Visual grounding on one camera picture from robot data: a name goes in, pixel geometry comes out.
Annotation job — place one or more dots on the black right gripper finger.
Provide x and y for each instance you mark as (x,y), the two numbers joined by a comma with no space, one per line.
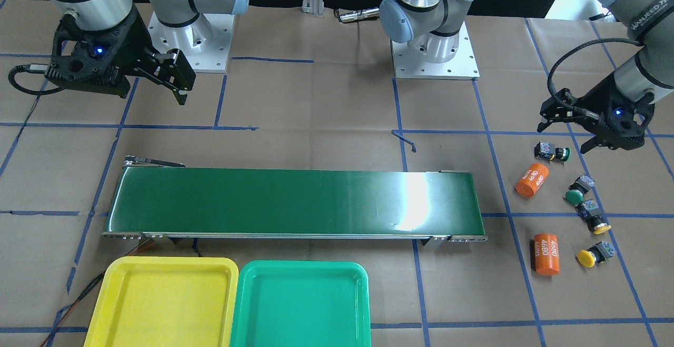
(171,70)

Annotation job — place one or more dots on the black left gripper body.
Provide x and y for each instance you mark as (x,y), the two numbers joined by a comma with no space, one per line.
(605,97)

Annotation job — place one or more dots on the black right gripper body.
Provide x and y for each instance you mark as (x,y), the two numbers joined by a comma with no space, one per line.
(132,43)

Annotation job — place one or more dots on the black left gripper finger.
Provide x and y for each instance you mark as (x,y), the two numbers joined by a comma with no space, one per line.
(561,107)
(590,144)

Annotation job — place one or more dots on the green mushroom push button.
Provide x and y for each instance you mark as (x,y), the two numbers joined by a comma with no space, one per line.
(577,190)

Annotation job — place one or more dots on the orange cylinder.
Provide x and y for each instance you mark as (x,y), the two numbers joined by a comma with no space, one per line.
(532,180)
(546,254)

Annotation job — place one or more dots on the yellow mushroom push button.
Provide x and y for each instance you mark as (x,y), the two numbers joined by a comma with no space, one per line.
(596,254)

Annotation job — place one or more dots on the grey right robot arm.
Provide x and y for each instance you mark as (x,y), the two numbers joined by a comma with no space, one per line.
(98,15)

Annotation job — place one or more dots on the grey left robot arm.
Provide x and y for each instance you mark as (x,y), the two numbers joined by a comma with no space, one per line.
(648,24)

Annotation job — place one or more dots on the green push button small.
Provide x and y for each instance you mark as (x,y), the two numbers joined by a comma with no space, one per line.
(548,151)

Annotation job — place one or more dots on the yellow push button upper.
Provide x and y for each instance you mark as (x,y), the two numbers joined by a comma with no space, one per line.
(590,212)

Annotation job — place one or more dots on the green conveyor belt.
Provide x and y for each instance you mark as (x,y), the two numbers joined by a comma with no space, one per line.
(235,203)

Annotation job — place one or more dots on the yellow plastic tray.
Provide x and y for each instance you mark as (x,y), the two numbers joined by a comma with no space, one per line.
(165,301)

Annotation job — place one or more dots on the green plastic tray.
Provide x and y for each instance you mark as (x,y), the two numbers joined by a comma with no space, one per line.
(302,303)

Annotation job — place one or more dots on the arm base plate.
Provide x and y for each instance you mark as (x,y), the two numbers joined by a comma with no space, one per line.
(206,43)
(434,57)

